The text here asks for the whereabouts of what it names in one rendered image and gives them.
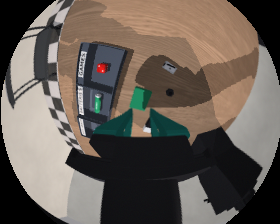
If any red die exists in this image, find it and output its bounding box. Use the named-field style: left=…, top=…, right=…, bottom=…
left=97, top=63, right=108, bottom=73

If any green battery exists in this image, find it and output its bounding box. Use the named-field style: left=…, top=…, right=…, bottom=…
left=95, top=94, right=102, bottom=113

